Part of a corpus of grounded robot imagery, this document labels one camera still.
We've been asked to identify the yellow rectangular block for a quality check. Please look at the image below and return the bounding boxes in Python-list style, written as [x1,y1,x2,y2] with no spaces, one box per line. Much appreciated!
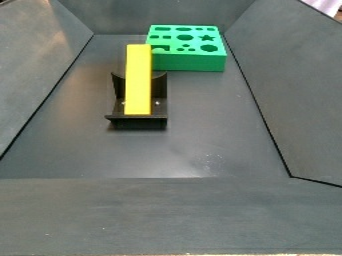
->
[124,44,152,115]

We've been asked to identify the black curved fixture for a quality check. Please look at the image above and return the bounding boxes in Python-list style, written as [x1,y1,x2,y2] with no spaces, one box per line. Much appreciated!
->
[105,73,168,130]

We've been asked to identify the green shape sorter board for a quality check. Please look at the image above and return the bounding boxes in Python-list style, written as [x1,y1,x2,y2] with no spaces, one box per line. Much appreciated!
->
[145,24,227,72]

